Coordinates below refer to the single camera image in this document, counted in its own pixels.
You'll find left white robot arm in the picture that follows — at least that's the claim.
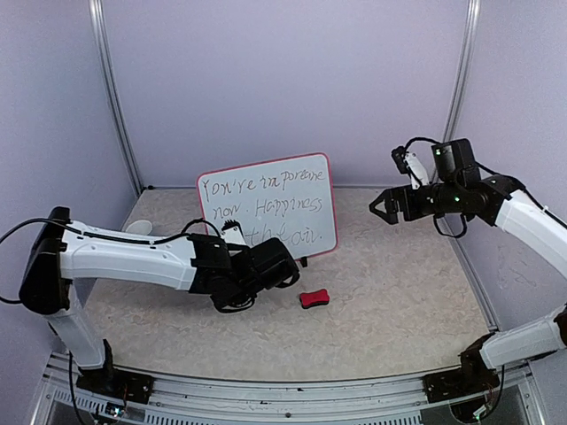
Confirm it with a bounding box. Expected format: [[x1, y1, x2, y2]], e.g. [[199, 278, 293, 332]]
[[19, 206, 299, 394]]

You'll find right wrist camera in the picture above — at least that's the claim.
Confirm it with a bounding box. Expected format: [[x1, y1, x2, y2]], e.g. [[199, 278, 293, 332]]
[[391, 146, 431, 189]]

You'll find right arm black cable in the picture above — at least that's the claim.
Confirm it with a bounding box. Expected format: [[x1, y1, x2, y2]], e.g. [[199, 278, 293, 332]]
[[405, 136, 550, 238]]

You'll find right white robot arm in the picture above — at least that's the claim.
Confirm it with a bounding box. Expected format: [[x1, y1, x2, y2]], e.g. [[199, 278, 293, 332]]
[[369, 137, 566, 393]]

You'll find light blue ceramic mug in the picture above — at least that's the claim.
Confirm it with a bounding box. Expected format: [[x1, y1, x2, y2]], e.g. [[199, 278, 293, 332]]
[[125, 220, 153, 236]]

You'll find front aluminium rail base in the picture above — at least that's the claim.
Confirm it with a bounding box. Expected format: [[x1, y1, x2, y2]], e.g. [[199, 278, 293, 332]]
[[30, 352, 546, 425]]

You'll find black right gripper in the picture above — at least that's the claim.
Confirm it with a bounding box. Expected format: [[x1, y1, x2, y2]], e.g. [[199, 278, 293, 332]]
[[369, 179, 463, 224]]

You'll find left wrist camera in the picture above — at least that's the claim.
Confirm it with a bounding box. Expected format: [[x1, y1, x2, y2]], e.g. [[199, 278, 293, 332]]
[[221, 220, 246, 245]]

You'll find pink framed whiteboard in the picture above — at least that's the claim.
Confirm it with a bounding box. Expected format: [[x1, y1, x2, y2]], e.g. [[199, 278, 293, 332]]
[[197, 153, 338, 259]]

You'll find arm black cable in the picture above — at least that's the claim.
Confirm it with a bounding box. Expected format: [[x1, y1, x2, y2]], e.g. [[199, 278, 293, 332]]
[[0, 216, 222, 306], [405, 136, 550, 238]]

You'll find red black whiteboard eraser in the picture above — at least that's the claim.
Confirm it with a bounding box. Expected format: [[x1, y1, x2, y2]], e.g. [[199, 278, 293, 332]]
[[299, 290, 330, 309]]

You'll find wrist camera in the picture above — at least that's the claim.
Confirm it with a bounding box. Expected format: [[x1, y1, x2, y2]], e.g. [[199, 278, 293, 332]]
[[391, 146, 431, 189], [221, 220, 246, 245]]

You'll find left aluminium frame post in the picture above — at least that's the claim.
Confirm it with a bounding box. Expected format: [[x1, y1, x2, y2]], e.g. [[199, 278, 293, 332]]
[[89, 0, 144, 197]]

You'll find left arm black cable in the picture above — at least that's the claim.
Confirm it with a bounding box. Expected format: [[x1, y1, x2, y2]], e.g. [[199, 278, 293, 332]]
[[0, 216, 222, 306]]

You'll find right aluminium frame post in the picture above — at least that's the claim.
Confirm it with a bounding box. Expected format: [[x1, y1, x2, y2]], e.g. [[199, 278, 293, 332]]
[[443, 0, 481, 142]]

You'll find aluminium frame post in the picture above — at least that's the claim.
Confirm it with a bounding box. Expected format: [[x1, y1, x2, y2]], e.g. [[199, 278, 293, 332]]
[[443, 0, 481, 142], [89, 0, 144, 197]]

